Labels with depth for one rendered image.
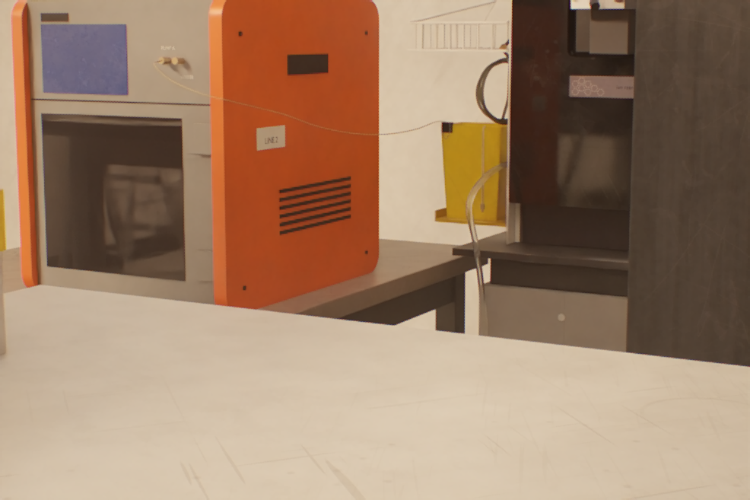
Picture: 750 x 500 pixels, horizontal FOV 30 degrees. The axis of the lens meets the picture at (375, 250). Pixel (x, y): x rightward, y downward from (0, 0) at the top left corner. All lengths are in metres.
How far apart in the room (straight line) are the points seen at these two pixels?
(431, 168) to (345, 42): 1.56
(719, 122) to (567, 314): 1.03
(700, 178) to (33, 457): 0.72
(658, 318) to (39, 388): 0.65
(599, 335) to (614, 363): 1.37
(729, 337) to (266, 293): 0.86
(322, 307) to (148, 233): 0.26
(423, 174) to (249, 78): 1.80
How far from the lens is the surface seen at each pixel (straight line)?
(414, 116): 3.62
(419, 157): 3.62
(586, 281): 2.19
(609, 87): 2.20
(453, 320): 2.41
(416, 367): 0.79
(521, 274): 2.23
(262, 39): 1.88
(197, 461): 0.63
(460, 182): 2.34
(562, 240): 2.28
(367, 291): 2.05
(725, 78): 1.20
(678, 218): 1.23
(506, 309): 2.23
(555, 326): 2.20
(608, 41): 2.13
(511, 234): 2.30
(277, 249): 1.93
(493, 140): 2.31
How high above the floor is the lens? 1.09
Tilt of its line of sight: 9 degrees down
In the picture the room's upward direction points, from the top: straight up
